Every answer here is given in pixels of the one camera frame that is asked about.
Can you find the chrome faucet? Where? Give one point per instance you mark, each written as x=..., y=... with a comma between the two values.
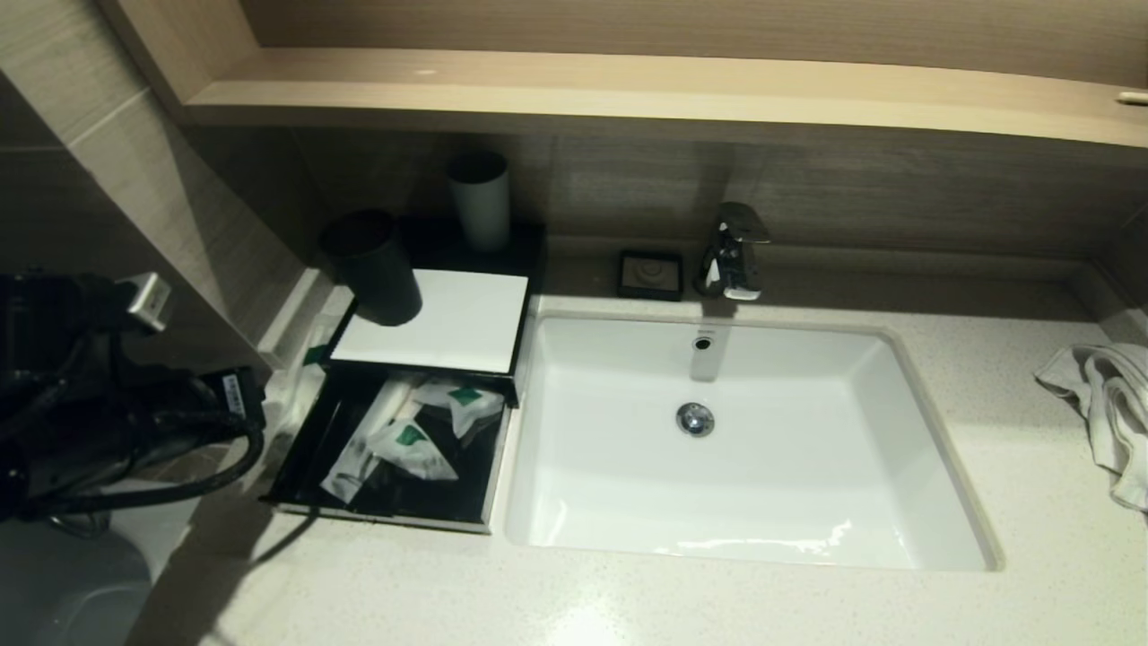
x=731, y=260

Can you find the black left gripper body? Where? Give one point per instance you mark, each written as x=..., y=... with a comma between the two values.
x=229, y=399

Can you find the grey cup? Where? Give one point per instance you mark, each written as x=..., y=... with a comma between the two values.
x=480, y=206

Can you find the white ceramic sink basin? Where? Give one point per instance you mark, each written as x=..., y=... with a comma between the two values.
x=762, y=484

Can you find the black cup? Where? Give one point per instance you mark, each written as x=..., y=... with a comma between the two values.
x=377, y=269

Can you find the small pale object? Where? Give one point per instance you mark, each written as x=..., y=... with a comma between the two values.
x=1132, y=99

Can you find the small white green-label sachet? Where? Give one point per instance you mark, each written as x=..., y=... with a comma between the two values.
x=466, y=399
x=413, y=449

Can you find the long white toothbrush packet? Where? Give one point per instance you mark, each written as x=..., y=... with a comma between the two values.
x=300, y=377
x=350, y=467

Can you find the white towel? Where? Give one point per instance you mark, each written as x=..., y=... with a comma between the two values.
x=1108, y=404

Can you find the black glossy drawer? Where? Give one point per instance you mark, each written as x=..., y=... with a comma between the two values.
x=430, y=498

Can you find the small white rectangular block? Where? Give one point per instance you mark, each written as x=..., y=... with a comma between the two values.
x=148, y=301

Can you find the chrome drain plug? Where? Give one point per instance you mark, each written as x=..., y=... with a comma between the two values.
x=695, y=420

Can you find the black glossy tray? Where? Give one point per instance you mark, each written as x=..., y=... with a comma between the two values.
x=525, y=238

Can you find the black box with white top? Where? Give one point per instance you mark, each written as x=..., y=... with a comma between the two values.
x=439, y=318

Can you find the light wooden shelf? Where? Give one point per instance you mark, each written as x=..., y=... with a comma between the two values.
x=628, y=90

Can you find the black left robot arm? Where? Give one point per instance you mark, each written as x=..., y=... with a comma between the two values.
x=54, y=359

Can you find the black square soap dish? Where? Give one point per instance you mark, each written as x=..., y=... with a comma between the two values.
x=650, y=276

